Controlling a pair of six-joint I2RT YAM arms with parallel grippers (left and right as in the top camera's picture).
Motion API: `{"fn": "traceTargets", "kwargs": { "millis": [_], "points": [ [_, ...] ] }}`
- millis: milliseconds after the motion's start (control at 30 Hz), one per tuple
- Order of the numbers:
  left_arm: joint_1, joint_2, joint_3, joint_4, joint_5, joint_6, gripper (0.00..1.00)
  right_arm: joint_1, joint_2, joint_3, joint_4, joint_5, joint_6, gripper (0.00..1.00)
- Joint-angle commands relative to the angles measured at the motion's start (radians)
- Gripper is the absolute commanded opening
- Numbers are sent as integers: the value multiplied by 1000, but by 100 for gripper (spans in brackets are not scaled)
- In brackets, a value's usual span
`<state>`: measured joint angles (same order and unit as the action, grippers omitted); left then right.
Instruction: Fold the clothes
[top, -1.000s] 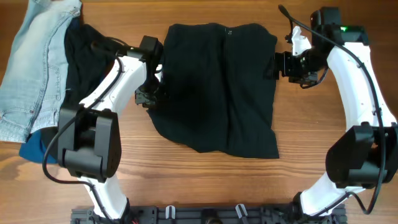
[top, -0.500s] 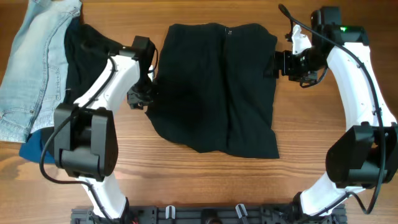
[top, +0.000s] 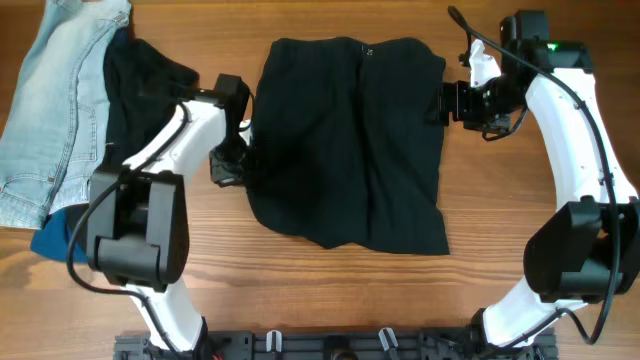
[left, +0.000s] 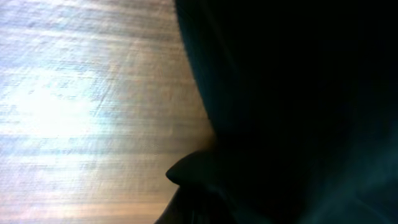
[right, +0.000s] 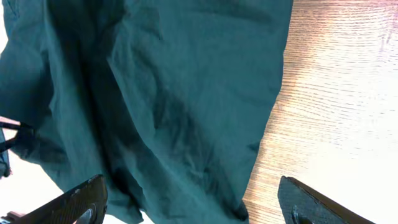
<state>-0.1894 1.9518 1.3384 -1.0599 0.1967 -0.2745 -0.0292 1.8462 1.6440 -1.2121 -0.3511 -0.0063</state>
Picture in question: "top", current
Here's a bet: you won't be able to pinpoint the black garment in pile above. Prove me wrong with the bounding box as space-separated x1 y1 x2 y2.
37 31 199 244

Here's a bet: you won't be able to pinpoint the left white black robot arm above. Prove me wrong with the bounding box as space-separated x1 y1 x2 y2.
79 74 252 359

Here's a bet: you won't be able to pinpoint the dark blue garment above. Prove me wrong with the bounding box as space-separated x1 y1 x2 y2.
30 27 130 264

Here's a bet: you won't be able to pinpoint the black shorts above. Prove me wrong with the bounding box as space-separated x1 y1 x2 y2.
247 37 449 256

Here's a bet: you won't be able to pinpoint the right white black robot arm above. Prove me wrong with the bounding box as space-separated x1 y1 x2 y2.
437 7 639 355

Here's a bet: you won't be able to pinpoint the light blue denim jeans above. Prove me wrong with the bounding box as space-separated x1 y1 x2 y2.
1 0 131 229

